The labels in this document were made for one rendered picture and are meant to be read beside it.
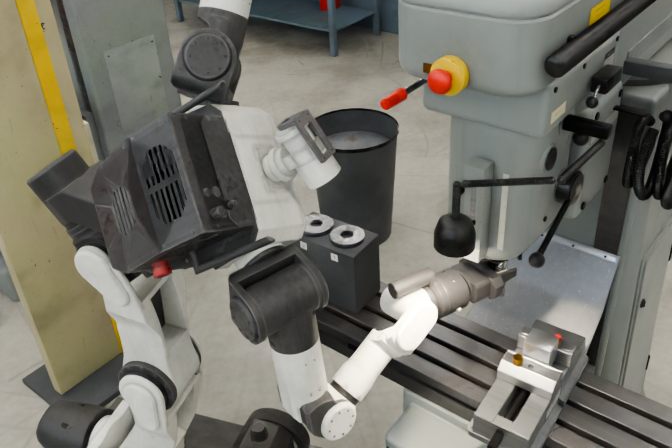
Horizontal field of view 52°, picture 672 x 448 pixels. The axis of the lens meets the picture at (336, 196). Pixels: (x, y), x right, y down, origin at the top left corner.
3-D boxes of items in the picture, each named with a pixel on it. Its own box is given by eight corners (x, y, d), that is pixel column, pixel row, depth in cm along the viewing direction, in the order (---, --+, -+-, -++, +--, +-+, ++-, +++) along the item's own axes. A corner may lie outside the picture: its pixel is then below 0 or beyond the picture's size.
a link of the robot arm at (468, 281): (507, 272, 141) (461, 293, 136) (503, 308, 146) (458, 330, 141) (467, 243, 150) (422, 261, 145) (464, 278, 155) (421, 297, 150)
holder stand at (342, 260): (356, 314, 182) (353, 253, 171) (291, 286, 193) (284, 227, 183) (380, 289, 190) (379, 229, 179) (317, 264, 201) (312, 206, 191)
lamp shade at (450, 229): (435, 258, 117) (436, 228, 114) (431, 234, 123) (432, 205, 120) (478, 257, 117) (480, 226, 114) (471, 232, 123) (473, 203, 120)
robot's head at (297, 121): (292, 175, 119) (319, 167, 113) (263, 135, 116) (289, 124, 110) (313, 155, 122) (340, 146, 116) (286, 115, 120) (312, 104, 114)
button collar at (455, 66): (462, 99, 106) (464, 62, 103) (429, 91, 109) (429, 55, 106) (468, 95, 107) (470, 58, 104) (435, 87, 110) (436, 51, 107)
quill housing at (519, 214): (525, 280, 134) (542, 132, 117) (434, 245, 145) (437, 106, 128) (565, 233, 146) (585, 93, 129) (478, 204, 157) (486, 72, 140)
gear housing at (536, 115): (544, 143, 113) (551, 86, 108) (419, 110, 127) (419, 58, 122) (617, 76, 135) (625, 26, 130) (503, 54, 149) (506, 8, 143)
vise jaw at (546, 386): (551, 401, 145) (553, 388, 143) (496, 377, 151) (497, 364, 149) (561, 383, 149) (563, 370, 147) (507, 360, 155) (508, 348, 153)
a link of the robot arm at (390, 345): (444, 314, 137) (403, 368, 134) (418, 300, 145) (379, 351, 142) (426, 295, 134) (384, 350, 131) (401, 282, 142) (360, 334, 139)
